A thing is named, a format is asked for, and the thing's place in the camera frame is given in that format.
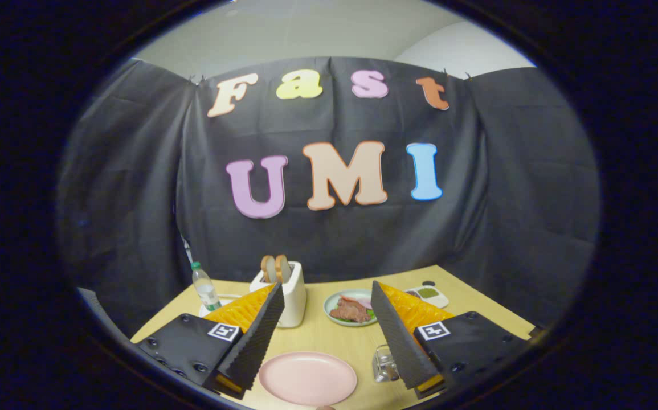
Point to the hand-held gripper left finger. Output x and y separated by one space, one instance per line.
257 336

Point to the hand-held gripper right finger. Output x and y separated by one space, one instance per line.
397 336

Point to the clear cutlery drainer basket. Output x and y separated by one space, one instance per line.
384 367

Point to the pink ham slice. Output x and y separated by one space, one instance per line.
365 302

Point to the white square pad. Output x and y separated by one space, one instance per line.
226 297

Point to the brown meat slices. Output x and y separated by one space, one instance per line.
350 311

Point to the white toaster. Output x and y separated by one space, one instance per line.
295 296

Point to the white divided seed dish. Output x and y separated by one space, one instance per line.
434 295

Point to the pink plate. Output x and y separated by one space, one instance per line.
306 378

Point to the toast slice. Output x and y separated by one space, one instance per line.
268 269
283 267

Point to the light green plate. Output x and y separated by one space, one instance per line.
331 316

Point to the clear plastic water bottle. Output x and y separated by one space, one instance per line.
206 290

